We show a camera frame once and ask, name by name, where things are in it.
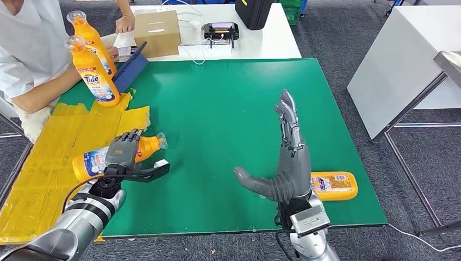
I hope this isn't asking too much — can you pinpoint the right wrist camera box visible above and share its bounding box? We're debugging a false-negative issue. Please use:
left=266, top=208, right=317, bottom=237
left=279, top=205, right=331, bottom=239

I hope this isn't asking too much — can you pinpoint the green plastic crate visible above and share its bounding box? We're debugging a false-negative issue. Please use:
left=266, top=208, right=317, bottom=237
left=280, top=0, right=303, bottom=25

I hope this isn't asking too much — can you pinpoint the person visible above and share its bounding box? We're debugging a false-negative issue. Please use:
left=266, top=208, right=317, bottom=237
left=0, top=0, right=136, bottom=145

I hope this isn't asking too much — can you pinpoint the tablet in blue case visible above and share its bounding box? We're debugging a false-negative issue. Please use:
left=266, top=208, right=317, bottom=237
left=112, top=41, right=149, bottom=94

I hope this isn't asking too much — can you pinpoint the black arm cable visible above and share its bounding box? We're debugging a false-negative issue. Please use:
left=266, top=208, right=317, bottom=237
left=275, top=230, right=296, bottom=261
left=61, top=173, right=109, bottom=213

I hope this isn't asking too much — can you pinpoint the yellow taped cardboard sheet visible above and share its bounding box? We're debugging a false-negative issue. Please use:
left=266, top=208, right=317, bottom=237
left=0, top=91, right=151, bottom=246

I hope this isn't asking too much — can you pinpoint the black carrying case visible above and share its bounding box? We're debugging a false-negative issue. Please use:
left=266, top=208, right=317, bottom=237
left=234, top=0, right=273, bottom=31

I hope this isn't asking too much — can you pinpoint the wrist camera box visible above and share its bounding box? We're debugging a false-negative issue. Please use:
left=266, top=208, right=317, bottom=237
left=279, top=205, right=331, bottom=239
left=119, top=159, right=171, bottom=183

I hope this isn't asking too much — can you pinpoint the white floor cable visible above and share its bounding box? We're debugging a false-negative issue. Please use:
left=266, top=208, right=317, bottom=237
left=387, top=223, right=461, bottom=253

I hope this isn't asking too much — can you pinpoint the brown cardboard box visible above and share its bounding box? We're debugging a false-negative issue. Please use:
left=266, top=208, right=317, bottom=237
left=134, top=10, right=182, bottom=59

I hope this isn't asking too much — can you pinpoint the orange detergent bottle clear cap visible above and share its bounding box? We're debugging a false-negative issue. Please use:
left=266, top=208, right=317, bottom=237
left=309, top=171, right=359, bottom=202
left=72, top=131, right=169, bottom=183
left=66, top=10, right=118, bottom=78
left=65, top=35, right=121, bottom=108

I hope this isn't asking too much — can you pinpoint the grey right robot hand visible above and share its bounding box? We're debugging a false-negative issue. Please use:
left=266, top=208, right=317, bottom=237
left=233, top=89, right=312, bottom=203

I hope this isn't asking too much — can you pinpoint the person's right hand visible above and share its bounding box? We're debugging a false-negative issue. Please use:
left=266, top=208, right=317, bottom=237
left=106, top=46, right=121, bottom=63

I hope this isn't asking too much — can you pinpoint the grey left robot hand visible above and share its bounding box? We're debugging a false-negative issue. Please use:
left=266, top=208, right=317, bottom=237
left=104, top=129, right=145, bottom=173

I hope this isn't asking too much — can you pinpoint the person's left hand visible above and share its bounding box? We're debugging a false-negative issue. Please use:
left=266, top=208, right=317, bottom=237
left=115, top=15, right=136, bottom=35

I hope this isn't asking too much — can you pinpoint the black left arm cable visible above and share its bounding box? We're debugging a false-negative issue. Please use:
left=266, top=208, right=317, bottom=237
left=61, top=173, right=109, bottom=213

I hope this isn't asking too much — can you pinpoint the black handheld controller on stand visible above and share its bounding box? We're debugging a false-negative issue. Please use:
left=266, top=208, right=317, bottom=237
left=201, top=22, right=240, bottom=49

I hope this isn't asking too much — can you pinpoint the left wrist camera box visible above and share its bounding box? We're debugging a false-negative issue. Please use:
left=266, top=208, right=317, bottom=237
left=119, top=159, right=171, bottom=183

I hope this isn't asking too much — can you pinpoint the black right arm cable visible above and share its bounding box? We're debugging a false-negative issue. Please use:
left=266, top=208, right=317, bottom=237
left=275, top=230, right=296, bottom=261

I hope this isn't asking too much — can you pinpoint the steel frame table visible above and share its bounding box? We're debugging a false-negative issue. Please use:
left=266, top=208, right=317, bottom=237
left=371, top=50, right=461, bottom=239

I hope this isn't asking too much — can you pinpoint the large white table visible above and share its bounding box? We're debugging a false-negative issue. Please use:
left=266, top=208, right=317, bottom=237
left=346, top=4, right=461, bottom=140

